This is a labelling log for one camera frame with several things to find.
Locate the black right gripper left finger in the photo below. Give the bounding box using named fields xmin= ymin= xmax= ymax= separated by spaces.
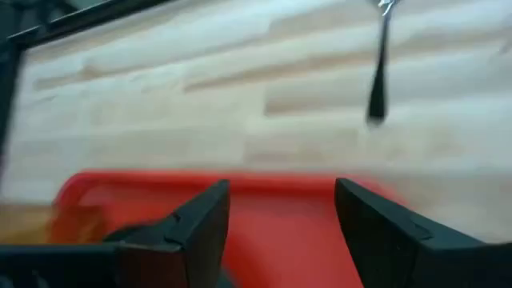
xmin=102 ymin=178 xmax=232 ymax=288

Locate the spoon with black handle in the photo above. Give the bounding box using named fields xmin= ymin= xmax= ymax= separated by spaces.
xmin=364 ymin=0 xmax=402 ymax=126

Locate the black aluminium table frame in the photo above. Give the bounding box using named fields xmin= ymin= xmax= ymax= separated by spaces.
xmin=0 ymin=0 xmax=175 ymax=169

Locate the red plastic tray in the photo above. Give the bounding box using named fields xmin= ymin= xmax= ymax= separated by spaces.
xmin=50 ymin=169 xmax=406 ymax=288

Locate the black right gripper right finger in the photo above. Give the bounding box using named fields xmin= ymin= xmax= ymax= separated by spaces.
xmin=334 ymin=177 xmax=512 ymax=288

